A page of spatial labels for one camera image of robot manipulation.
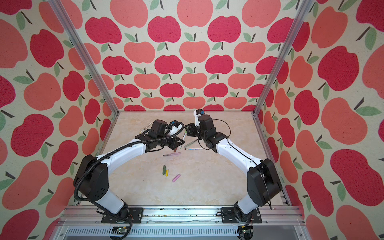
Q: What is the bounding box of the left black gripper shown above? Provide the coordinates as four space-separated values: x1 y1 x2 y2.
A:
156 132 185 149

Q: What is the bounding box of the white pen light green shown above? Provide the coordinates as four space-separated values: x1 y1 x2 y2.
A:
179 131 187 149

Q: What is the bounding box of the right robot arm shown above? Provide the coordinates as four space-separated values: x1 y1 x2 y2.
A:
186 109 283 222

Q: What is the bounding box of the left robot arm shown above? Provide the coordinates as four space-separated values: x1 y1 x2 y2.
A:
73 120 184 220

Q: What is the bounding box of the pink pen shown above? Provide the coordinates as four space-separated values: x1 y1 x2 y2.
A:
162 153 181 157

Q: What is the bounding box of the white pen black print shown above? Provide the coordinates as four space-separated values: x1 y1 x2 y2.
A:
185 148 203 151

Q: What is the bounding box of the dark green pen cap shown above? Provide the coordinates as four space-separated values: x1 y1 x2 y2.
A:
162 165 167 175

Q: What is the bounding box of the pink pen cap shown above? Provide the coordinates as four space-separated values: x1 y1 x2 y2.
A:
172 174 181 183

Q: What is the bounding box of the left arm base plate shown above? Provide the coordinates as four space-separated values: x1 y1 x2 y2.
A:
101 208 144 224

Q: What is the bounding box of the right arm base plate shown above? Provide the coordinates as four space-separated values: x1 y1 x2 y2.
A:
216 207 262 224

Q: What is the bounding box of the aluminium front rail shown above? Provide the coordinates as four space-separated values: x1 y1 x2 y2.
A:
48 205 310 240

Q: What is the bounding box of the left aluminium corner post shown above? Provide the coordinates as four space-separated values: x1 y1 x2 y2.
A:
47 0 120 116

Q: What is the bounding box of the aluminium corner post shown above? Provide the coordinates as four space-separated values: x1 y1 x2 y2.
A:
252 0 315 119
47 0 120 116

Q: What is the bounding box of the right aluminium corner post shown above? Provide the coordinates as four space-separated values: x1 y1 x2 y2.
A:
252 0 315 119

